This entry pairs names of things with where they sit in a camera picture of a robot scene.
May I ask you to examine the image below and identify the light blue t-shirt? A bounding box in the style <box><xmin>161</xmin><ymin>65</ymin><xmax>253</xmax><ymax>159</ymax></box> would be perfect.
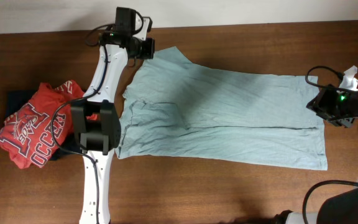
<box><xmin>116</xmin><ymin>47</ymin><xmax>328</xmax><ymax>170</ymax></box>

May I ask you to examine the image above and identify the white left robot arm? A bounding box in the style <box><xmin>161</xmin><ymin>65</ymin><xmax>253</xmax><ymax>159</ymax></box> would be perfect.
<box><xmin>71</xmin><ymin>31</ymin><xmax>155</xmax><ymax>223</ymax></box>

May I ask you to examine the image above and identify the dark navy folded garment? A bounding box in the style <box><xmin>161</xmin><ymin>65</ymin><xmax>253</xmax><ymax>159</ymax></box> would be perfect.
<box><xmin>4</xmin><ymin>90</ymin><xmax>81</xmax><ymax>161</ymax></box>

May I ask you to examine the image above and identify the red printed t-shirt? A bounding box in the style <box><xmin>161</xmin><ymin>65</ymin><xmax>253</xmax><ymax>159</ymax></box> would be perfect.
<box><xmin>0</xmin><ymin>80</ymin><xmax>84</xmax><ymax>169</ymax></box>

